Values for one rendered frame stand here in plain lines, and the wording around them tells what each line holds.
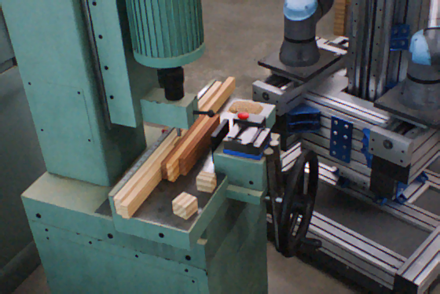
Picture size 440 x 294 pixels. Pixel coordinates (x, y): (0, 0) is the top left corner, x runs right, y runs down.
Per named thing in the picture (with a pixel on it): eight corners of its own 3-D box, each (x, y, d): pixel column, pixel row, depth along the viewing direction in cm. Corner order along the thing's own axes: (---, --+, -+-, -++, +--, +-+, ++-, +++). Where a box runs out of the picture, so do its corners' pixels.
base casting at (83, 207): (206, 271, 154) (203, 245, 149) (26, 220, 175) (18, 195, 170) (266, 171, 187) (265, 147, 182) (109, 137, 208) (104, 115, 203)
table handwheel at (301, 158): (294, 185, 139) (327, 133, 163) (215, 167, 147) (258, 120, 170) (288, 282, 153) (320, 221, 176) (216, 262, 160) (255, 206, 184)
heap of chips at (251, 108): (257, 118, 177) (256, 112, 176) (225, 112, 181) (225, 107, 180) (265, 106, 183) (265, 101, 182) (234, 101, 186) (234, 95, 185)
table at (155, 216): (227, 262, 138) (225, 244, 135) (114, 231, 149) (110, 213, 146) (306, 126, 183) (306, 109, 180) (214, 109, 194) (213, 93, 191)
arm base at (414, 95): (412, 82, 205) (416, 56, 200) (455, 96, 196) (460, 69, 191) (389, 101, 197) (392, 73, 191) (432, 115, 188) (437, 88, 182)
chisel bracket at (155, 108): (188, 135, 157) (186, 107, 152) (142, 126, 162) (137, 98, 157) (201, 120, 162) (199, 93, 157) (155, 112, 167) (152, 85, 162)
